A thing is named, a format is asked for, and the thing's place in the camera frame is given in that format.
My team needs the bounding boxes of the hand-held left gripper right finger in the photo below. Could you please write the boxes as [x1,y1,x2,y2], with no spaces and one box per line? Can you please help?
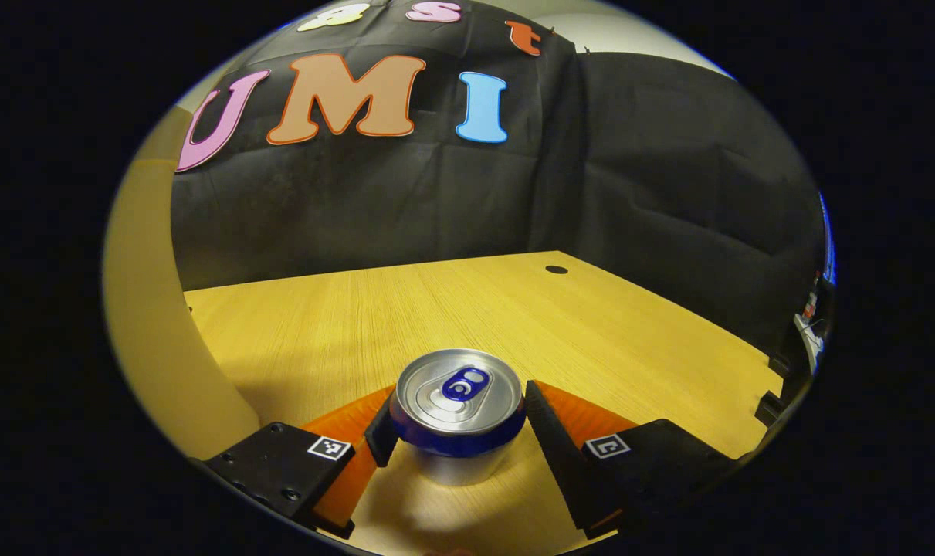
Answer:
[523,380,738,540]

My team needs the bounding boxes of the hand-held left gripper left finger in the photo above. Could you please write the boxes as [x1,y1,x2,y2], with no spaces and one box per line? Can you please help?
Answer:
[205,384,402,540]

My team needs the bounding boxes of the blue silver pop can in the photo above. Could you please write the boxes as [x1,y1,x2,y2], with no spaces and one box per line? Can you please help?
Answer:
[388,348,528,487]

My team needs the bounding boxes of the wooden desktop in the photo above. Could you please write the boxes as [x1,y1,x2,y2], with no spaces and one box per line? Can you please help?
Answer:
[183,250,784,556]

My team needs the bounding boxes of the black backdrop cloth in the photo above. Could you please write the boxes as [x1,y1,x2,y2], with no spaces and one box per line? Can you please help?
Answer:
[170,0,827,356]

